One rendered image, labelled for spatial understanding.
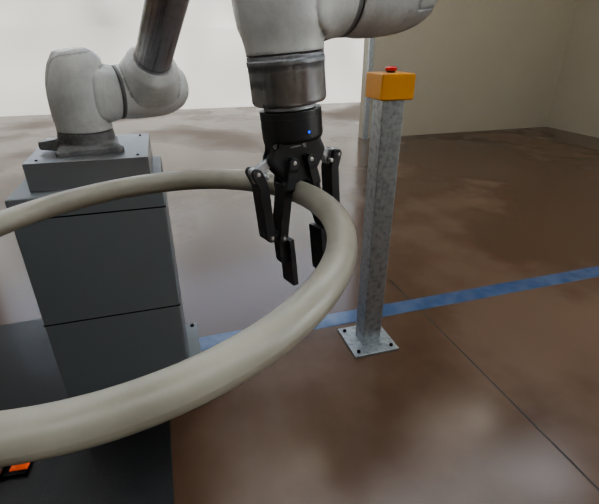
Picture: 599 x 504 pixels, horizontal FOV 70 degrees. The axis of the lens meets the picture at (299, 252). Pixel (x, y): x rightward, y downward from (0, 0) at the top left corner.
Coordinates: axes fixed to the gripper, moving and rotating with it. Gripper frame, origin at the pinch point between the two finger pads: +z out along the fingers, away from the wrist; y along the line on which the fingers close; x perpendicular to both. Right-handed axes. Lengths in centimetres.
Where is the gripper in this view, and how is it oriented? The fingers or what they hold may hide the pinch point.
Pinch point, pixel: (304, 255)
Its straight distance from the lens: 60.3
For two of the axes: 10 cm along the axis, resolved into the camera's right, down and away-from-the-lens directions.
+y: -8.3, 3.1, -4.5
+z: 0.9, 8.9, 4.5
